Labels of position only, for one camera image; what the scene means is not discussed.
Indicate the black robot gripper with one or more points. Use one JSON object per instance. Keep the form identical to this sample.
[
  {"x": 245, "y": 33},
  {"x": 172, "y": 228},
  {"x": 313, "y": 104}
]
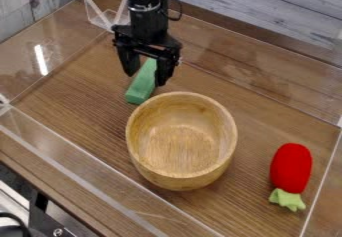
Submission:
[{"x": 146, "y": 38}]

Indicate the green rectangular block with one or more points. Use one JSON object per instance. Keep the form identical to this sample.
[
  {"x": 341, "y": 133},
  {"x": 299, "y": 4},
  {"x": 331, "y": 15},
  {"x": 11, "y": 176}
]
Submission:
[{"x": 144, "y": 84}]

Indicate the brown wooden bowl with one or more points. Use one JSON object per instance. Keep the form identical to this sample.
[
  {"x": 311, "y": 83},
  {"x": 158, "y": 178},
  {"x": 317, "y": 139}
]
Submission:
[{"x": 182, "y": 137}]

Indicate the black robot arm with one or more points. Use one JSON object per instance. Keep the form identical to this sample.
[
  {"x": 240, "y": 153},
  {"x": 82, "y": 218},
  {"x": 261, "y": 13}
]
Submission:
[{"x": 145, "y": 37}]

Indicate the red plush strawberry toy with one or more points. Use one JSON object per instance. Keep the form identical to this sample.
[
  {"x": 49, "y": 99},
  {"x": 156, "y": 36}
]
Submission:
[{"x": 291, "y": 172}]

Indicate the clear acrylic corner bracket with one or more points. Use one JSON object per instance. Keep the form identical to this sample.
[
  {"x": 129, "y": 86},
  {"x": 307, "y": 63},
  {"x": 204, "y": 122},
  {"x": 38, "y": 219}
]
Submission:
[{"x": 106, "y": 19}]

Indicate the black metal table bracket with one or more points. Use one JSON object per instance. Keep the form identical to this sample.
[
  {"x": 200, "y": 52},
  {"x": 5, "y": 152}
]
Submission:
[{"x": 41, "y": 221}]

